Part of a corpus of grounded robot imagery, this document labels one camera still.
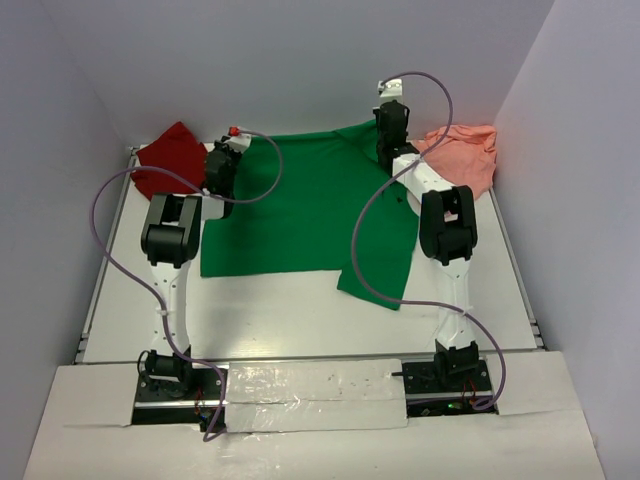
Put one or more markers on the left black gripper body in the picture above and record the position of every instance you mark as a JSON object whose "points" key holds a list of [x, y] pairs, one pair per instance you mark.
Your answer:
{"points": [[231, 157]]}

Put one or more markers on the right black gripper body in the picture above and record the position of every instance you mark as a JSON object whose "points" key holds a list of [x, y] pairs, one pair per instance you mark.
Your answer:
{"points": [[381, 143]]}

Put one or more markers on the green t-shirt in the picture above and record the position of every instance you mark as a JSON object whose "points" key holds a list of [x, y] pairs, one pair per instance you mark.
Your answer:
{"points": [[309, 204]]}

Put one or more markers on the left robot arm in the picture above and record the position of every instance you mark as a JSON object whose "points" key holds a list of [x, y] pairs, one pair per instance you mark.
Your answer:
{"points": [[170, 239]]}

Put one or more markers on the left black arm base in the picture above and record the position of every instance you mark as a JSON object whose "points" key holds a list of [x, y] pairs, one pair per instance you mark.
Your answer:
{"points": [[170, 390]]}

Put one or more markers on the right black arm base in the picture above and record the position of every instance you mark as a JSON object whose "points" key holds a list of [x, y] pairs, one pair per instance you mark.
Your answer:
{"points": [[429, 394]]}

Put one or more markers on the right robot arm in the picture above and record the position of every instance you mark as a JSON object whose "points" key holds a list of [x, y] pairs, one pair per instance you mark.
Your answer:
{"points": [[447, 235]]}

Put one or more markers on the red folded t-shirt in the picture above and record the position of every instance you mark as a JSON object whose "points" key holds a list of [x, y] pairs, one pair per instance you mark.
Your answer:
{"points": [[176, 150]]}

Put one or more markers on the salmon pink crumpled t-shirt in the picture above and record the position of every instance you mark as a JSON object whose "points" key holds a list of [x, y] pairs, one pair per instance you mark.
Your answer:
{"points": [[467, 156]]}

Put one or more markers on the taped white cardboard panel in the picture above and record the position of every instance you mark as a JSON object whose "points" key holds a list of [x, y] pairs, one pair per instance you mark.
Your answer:
{"points": [[282, 397]]}

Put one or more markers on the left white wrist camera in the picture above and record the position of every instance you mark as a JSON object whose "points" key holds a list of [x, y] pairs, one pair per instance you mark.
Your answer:
{"points": [[237, 139]]}

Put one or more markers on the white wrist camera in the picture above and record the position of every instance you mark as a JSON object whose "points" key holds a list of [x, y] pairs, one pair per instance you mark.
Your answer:
{"points": [[237, 139], [390, 90]]}

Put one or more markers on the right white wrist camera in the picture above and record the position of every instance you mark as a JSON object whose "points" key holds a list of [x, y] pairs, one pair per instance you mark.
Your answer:
{"points": [[390, 90]]}

